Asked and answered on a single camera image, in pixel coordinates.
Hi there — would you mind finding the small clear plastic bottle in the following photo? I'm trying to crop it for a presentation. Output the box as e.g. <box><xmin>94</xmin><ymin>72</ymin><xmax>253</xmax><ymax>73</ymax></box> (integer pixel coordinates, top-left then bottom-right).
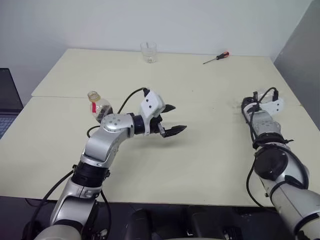
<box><xmin>87</xmin><ymin>90</ymin><xmax>115</xmax><ymax>124</ymax></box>

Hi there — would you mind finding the dark laptop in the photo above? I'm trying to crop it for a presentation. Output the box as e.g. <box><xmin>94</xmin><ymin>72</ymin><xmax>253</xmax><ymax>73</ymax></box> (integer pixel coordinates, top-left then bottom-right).
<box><xmin>0</xmin><ymin>67</ymin><xmax>25</xmax><ymax>140</ymax></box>

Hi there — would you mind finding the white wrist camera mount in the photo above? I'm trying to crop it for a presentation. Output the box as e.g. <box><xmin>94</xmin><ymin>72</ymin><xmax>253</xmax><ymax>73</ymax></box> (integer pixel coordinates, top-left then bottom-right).
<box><xmin>138</xmin><ymin>90</ymin><xmax>166</xmax><ymax>137</ymax></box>
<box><xmin>259</xmin><ymin>97</ymin><xmax>286</xmax><ymax>117</ymax></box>

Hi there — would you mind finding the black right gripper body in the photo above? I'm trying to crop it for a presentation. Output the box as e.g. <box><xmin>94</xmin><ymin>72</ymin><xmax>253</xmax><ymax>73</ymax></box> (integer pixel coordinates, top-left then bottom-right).
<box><xmin>241</xmin><ymin>96</ymin><xmax>259</xmax><ymax>124</ymax></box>

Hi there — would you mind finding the dark rounded shape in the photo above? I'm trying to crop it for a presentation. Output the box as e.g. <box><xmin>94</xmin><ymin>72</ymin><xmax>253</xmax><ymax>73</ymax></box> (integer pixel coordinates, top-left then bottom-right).
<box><xmin>125</xmin><ymin>208</ymin><xmax>152</xmax><ymax>240</ymax></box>

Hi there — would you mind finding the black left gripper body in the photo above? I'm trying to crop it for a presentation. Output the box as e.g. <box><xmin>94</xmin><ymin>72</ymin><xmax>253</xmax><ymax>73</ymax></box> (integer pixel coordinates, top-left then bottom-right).
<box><xmin>149</xmin><ymin>105</ymin><xmax>167</xmax><ymax>138</ymax></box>

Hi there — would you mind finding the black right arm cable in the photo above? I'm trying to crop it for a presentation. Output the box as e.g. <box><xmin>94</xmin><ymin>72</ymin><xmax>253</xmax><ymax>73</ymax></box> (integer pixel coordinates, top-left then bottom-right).
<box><xmin>245</xmin><ymin>86</ymin><xmax>295</xmax><ymax>209</ymax></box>

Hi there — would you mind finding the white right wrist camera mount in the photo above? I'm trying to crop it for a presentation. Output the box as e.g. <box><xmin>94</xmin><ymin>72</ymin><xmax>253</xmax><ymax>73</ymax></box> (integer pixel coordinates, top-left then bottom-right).
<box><xmin>259</xmin><ymin>97</ymin><xmax>286</xmax><ymax>117</ymax></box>

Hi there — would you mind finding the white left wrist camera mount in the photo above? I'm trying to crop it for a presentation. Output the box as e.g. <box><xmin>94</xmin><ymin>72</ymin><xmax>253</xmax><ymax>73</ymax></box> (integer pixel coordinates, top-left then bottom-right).
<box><xmin>138</xmin><ymin>90</ymin><xmax>166</xmax><ymax>137</ymax></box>

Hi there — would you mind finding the red and black handled screwdriver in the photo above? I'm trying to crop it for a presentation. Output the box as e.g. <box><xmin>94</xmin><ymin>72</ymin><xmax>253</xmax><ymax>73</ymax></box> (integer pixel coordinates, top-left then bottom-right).
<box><xmin>202</xmin><ymin>51</ymin><xmax>230</xmax><ymax>65</ymax></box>

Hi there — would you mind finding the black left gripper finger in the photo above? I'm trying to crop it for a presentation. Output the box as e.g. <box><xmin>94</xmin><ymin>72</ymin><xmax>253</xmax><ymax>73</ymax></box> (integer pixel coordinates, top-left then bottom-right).
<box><xmin>162</xmin><ymin>124</ymin><xmax>188</xmax><ymax>139</ymax></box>
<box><xmin>163</xmin><ymin>103</ymin><xmax>177</xmax><ymax>114</ymax></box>

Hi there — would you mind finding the grey partition panel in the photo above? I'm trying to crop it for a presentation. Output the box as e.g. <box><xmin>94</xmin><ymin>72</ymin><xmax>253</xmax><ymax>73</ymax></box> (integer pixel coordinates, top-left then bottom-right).
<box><xmin>273</xmin><ymin>6</ymin><xmax>320</xmax><ymax>107</ymax></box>

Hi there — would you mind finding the clear glass tumbler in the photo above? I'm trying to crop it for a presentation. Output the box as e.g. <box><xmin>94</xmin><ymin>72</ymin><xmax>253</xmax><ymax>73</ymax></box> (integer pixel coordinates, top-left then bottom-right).
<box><xmin>140</xmin><ymin>42</ymin><xmax>158</xmax><ymax>64</ymax></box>

